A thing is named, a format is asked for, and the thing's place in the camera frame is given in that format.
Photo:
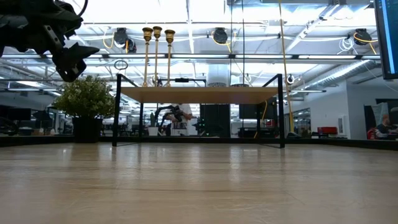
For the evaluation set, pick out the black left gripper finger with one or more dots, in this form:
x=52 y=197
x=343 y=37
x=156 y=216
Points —
x=81 y=51
x=71 y=70

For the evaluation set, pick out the tall brass candlestick holder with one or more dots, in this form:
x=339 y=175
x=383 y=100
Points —
x=169 y=35
x=147 y=34
x=157 y=31

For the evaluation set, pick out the black handheld robot arm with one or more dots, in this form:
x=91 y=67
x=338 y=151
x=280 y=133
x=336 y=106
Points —
x=174 y=112

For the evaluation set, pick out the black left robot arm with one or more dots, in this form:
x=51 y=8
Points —
x=11 y=34

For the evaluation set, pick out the green white-flowered faux plant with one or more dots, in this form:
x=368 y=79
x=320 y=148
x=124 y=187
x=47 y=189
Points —
x=84 y=96

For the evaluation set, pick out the black plant pot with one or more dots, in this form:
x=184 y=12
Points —
x=87 y=130

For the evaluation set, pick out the cactus in white pot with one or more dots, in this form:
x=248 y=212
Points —
x=152 y=130

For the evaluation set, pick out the person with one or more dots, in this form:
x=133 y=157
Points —
x=186 y=110
x=385 y=127

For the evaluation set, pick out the tall black cabinet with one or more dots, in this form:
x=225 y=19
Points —
x=214 y=121

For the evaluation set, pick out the red box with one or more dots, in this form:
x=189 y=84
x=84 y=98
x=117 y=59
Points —
x=327 y=130

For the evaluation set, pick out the blue-screen computer monitor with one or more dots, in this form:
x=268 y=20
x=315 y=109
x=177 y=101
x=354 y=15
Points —
x=387 y=37

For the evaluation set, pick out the black table edge frame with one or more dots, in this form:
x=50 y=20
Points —
x=46 y=140

